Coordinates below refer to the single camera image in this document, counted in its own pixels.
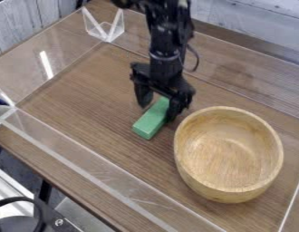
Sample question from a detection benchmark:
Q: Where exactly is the black chair armrest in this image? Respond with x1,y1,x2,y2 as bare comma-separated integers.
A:
0,197,45,232

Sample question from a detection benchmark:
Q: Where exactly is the clear acrylic tray wall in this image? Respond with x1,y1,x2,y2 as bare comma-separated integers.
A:
0,1,299,232

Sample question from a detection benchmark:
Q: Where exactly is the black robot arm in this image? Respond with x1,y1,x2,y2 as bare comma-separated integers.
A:
110,0,200,121

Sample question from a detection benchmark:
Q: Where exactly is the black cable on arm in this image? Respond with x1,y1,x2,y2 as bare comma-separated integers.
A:
181,43,201,73

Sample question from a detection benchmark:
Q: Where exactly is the light wooden bowl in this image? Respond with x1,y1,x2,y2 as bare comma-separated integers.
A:
175,106,284,204

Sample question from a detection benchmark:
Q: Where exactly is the black table leg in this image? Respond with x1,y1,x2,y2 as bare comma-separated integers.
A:
38,180,52,204

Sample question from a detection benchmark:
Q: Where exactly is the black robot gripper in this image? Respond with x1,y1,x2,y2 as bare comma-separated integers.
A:
130,52,196,121

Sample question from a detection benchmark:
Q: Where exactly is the clear acrylic corner bracket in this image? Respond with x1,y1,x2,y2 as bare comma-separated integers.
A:
81,7,124,43

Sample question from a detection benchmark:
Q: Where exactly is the green rectangular block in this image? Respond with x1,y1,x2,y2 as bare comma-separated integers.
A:
132,97,169,140

